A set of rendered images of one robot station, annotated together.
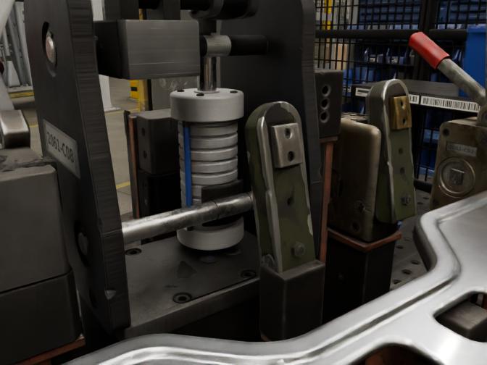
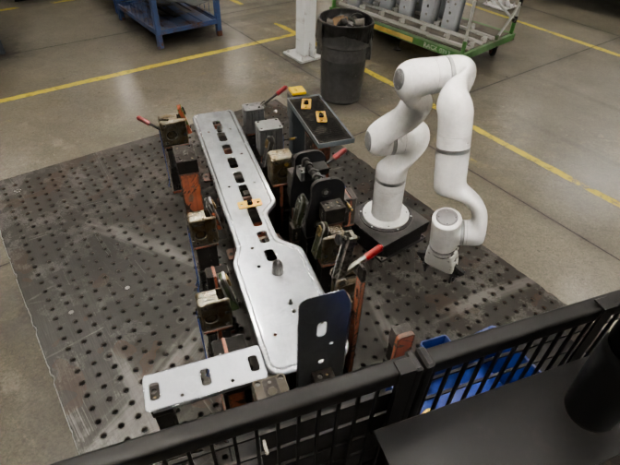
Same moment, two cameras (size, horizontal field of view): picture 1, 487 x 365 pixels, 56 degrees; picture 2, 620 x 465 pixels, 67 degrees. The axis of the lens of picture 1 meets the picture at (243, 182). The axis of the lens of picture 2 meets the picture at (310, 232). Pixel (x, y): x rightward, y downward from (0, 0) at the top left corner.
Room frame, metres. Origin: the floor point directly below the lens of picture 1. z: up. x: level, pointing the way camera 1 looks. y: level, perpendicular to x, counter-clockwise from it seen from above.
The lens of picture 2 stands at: (0.65, -1.18, 2.03)
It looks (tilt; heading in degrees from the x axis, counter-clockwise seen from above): 42 degrees down; 105
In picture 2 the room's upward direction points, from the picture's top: 2 degrees clockwise
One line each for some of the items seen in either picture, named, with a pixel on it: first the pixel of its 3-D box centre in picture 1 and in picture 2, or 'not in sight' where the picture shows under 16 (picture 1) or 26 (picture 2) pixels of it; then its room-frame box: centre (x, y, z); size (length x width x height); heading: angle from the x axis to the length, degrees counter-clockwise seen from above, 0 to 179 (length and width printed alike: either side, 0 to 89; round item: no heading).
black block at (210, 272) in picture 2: not in sight; (220, 303); (0.14, -0.31, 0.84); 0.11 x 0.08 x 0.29; 36
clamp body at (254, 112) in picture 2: not in sight; (255, 141); (-0.09, 0.58, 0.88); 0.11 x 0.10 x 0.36; 36
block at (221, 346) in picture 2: not in sight; (234, 375); (0.28, -0.54, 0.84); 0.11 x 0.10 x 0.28; 36
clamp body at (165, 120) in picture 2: not in sight; (177, 154); (-0.37, 0.38, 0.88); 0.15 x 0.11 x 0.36; 36
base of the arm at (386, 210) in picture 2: not in sight; (387, 196); (0.56, 0.36, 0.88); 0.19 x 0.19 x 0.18
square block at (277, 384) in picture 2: not in sight; (274, 428); (0.45, -0.67, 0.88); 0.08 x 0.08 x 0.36; 36
